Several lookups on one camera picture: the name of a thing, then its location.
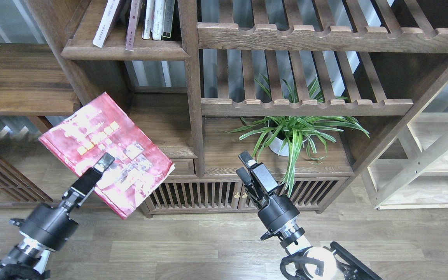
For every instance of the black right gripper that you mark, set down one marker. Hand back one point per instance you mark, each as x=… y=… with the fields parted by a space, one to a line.
x=277 y=213

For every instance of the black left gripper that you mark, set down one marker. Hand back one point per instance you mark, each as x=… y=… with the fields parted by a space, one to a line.
x=48 y=228

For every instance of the red book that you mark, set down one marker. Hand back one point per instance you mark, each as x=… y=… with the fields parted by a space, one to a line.
x=101 y=127

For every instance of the maroon book white characters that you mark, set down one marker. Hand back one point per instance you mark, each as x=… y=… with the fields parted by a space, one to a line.
x=134 y=14

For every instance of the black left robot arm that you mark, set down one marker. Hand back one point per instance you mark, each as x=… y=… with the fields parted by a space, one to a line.
x=17 y=265

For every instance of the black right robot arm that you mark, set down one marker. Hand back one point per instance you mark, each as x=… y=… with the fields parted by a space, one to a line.
x=303 y=261

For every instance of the white plant pot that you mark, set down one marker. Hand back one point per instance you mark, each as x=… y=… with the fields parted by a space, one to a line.
x=276 y=146

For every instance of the green spider plant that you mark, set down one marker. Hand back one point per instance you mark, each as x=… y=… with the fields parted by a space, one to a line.
x=297 y=132

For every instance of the dark wooden bookshelf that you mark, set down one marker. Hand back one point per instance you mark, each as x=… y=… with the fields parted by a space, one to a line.
x=380 y=61

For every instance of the dark wooden side table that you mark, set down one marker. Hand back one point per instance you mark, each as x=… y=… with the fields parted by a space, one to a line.
x=34 y=85

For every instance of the dark upright book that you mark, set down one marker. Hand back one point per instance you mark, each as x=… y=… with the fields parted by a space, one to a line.
x=168 y=19

